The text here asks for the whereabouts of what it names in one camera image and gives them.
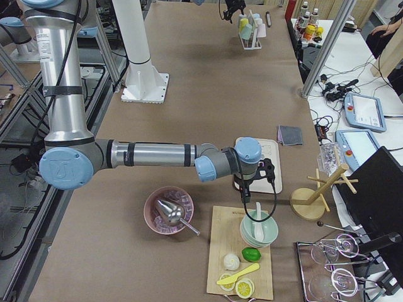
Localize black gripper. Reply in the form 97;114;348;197
223;0;246;21
234;172;266;203

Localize green cup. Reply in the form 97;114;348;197
240;24;253;40

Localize cream rabbit tray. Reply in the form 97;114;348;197
248;137;283;194

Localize yellow cup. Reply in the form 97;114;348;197
238;18;249;31

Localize pink cup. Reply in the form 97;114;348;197
256;23;267;38

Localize clear plastic cup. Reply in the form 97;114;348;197
317;143;339;176

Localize black metal cylinder tool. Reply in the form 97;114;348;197
266;11;271;28

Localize white ceramic spoon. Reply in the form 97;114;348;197
254;202;264;242

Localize green stacked bowls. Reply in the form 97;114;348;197
240;215;278;248

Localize bamboo cutting board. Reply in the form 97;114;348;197
207;206;274;300

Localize wooden mug tree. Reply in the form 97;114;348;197
290;148;359;221

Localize green lime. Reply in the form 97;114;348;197
241;247;261;262

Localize pink bowl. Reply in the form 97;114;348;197
144;186;194;235

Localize grey folded cloth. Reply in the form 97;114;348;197
277;125;303;146

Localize white steamed bun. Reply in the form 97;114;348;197
223;253;240;271

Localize metal scoop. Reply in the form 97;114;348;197
156;198;200;236

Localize yellow plastic knife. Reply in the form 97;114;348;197
216;263;260;285

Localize lemon half slice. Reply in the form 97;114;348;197
219;272;235;292

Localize teach pendant near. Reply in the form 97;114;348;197
335;129;380;171

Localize teach pendant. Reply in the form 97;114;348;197
344;92;387;133
335;129;380;171

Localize black monitor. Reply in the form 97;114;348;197
336;146;403;252

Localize teach pendant far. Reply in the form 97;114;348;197
344;92;387;133

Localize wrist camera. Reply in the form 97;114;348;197
259;158;275;182

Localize white wire cup rack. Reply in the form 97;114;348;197
239;29;262;50

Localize aluminium frame post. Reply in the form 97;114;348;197
301;0;356;99

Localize wire glass rack tray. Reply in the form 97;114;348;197
295;233;387;301

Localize white pedestal column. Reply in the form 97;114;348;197
113;0;169;104

